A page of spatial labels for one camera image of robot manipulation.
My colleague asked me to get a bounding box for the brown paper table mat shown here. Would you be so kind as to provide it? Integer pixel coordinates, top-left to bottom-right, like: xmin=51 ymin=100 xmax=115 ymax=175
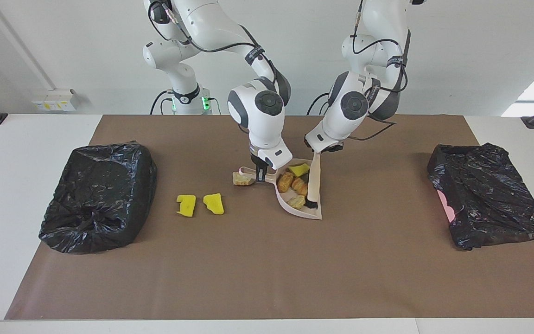
xmin=4 ymin=114 xmax=534 ymax=321

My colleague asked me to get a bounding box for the black plastic trash bag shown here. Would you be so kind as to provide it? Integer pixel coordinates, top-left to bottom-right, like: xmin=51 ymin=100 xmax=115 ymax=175
xmin=427 ymin=143 xmax=534 ymax=251
xmin=38 ymin=141 xmax=159 ymax=255

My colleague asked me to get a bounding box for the beige plastic dustpan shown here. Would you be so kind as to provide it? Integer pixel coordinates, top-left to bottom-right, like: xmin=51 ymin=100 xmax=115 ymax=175
xmin=239 ymin=158 xmax=323 ymax=220

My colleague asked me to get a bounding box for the brown bread roll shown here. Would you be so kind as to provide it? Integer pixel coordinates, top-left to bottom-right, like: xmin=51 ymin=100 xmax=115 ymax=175
xmin=277 ymin=172 xmax=295 ymax=193

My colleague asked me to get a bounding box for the yellow sponge chunk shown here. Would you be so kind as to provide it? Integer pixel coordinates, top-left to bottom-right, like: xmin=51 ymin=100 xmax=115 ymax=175
xmin=203 ymin=193 xmax=225 ymax=216

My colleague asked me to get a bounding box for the black base cable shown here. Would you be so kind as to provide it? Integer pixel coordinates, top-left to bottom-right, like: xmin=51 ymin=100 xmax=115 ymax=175
xmin=307 ymin=92 xmax=331 ymax=116
xmin=150 ymin=90 xmax=175 ymax=115

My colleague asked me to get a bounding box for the notched yellow sponge piece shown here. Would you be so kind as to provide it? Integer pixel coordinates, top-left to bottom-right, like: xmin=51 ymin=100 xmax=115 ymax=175
xmin=176 ymin=194 xmax=197 ymax=218

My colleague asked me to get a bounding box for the pink bin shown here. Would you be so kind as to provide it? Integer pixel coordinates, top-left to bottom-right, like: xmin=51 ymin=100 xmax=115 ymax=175
xmin=437 ymin=189 xmax=457 ymax=223

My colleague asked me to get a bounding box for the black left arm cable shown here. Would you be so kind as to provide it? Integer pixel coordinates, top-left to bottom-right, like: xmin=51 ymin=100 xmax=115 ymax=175
xmin=350 ymin=0 xmax=409 ymax=142

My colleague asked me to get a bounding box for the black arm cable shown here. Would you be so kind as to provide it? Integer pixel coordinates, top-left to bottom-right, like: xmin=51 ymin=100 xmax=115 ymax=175
xmin=148 ymin=0 xmax=291 ymax=107
xmin=350 ymin=0 xmax=409 ymax=142

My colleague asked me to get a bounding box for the black left base cable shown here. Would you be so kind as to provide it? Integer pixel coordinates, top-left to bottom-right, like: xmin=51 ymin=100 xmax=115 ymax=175
xmin=307 ymin=92 xmax=331 ymax=116

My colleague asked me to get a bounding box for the black right base cable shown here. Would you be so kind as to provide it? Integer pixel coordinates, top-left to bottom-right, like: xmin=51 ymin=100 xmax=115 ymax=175
xmin=150 ymin=90 xmax=175 ymax=115

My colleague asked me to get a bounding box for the white wall socket box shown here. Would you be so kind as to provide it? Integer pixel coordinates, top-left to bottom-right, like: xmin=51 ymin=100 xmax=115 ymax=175
xmin=32 ymin=89 xmax=78 ymax=111

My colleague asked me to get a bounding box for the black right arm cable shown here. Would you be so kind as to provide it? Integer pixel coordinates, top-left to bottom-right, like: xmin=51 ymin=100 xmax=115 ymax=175
xmin=148 ymin=0 xmax=291 ymax=107

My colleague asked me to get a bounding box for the white wall cable duct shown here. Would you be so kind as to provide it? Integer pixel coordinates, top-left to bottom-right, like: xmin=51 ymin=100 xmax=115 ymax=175
xmin=0 ymin=0 xmax=57 ymax=91

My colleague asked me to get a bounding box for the beige handled black bristle brush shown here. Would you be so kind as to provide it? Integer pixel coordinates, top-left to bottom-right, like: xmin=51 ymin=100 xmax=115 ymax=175
xmin=305 ymin=151 xmax=322 ymax=209

